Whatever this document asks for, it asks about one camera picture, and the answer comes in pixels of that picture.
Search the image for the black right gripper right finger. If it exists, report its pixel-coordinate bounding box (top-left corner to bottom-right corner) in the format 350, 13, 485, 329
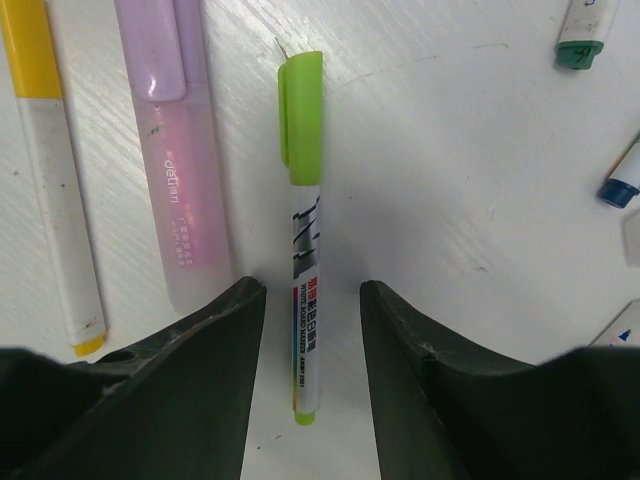
360, 281, 639, 479

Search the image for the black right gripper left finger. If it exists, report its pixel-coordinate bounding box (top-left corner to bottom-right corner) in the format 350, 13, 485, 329
1, 277, 266, 479

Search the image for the white pen blue cap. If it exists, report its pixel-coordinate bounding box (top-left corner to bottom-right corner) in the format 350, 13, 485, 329
592, 300, 640, 347

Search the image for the orange highlighter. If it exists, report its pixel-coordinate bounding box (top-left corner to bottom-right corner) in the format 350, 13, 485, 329
622, 211, 640, 267

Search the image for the dark blue whiteboard marker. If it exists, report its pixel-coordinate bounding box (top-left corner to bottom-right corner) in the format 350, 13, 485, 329
597, 137, 640, 209

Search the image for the teal green cap pen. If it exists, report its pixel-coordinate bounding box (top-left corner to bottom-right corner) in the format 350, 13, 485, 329
555, 0, 620, 71

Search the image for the yellow cap pen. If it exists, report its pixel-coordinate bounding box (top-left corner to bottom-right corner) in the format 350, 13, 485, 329
1, 1, 106, 357

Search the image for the purple highlighter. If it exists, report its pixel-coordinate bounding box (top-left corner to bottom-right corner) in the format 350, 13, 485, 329
115, 0, 232, 315

